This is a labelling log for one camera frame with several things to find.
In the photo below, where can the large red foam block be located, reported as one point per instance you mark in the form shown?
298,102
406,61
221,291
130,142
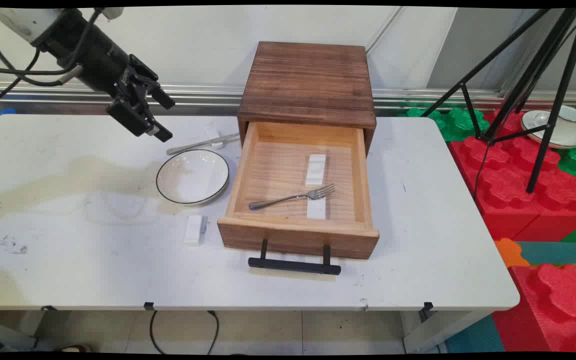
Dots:
508,195

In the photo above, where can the light wooden drawer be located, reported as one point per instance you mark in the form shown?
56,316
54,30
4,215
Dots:
293,237

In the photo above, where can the white saucer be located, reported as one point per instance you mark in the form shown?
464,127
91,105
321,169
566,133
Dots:
568,137

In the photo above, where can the teal foam mat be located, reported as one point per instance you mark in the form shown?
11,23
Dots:
558,252

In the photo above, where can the orange foam piece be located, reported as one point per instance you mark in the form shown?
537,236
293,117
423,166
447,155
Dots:
510,252

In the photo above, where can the white plate black rim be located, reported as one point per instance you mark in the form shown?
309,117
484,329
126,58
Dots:
192,177

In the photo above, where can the black tripod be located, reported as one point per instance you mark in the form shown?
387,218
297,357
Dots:
552,125

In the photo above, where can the white cup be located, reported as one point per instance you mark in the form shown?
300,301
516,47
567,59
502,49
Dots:
573,114

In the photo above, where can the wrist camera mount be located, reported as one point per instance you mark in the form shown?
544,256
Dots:
112,12

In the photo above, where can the silver fork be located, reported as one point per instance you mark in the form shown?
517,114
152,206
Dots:
288,198

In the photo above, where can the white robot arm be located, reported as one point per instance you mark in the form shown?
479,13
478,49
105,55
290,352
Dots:
18,20

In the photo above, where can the white table leg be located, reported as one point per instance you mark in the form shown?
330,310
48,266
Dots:
438,330

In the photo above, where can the black table clip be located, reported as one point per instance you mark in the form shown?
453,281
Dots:
427,307
148,305

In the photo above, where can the metal wall rail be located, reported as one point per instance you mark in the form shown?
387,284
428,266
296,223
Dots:
398,97

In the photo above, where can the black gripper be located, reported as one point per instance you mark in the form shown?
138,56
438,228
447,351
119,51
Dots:
93,55

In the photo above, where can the small white cutlery rest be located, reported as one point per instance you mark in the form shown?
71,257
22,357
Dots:
316,169
211,133
316,210
194,229

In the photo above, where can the silver table knife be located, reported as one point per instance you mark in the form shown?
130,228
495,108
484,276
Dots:
193,146

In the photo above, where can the dark wooden cabinet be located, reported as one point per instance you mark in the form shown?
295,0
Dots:
308,80

